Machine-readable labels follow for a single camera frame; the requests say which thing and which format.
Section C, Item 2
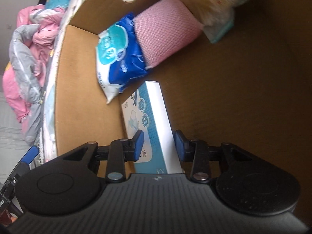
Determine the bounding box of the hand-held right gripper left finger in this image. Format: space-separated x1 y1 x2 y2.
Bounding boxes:
61 129 145 182

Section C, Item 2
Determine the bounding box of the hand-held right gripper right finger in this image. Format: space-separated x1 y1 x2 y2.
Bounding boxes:
174 130 256 183

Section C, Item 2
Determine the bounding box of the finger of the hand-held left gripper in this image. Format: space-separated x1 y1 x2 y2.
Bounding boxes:
10 146 39 183

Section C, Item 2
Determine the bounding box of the blue white box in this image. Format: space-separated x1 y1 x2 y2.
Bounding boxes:
121 80 184 175

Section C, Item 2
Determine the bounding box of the cardboard box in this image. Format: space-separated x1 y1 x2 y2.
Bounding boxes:
55 0 308 176

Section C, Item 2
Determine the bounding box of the blue wipes pack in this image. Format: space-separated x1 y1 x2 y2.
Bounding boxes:
96 12 150 104

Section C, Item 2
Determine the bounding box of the pink knit towel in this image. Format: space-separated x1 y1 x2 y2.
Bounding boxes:
134 0 204 69

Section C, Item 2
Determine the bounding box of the pink grey duvet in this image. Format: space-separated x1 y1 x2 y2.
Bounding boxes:
2 4 65 147

